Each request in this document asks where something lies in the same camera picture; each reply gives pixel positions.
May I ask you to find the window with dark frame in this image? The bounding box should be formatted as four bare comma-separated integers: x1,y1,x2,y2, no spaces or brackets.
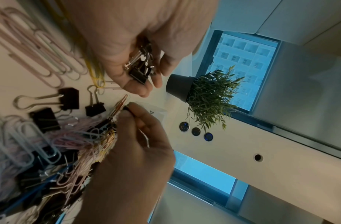
196,29,282,115
147,150,249,224

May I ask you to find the handful of black binder clips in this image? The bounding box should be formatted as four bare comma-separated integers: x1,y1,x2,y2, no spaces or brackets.
124,42,157,85

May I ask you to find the green plant in black pot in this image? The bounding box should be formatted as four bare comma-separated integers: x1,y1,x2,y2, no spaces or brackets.
166,65,246,131

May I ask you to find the person's right hand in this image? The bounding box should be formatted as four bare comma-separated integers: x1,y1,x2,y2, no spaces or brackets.
88,102,177,191

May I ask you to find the black binder clip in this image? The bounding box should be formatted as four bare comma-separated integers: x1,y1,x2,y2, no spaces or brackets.
29,107,62,133
85,85,106,117
14,87,80,111

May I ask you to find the large light blue paper clip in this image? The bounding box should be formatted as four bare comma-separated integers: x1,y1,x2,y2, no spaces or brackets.
16,121,62,165

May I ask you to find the bunch of yellow paper clips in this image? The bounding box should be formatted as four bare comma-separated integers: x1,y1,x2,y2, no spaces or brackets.
84,58,106,89

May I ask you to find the pile of mixed stationery clips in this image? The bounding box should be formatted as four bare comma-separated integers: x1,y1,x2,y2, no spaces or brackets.
0,109,122,224

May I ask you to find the row of pastel paper clips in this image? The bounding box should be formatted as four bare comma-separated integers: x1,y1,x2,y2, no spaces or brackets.
0,0,89,89

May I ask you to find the person's left hand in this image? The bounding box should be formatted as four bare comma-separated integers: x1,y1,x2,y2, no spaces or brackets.
67,0,221,98

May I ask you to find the person's right forearm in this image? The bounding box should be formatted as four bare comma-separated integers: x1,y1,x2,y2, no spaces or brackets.
75,187,167,224

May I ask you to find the rose gold paper clip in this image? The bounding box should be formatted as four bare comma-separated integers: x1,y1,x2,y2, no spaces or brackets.
108,94,132,123

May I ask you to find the white paper card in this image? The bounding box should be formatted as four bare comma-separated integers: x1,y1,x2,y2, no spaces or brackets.
132,101,168,122

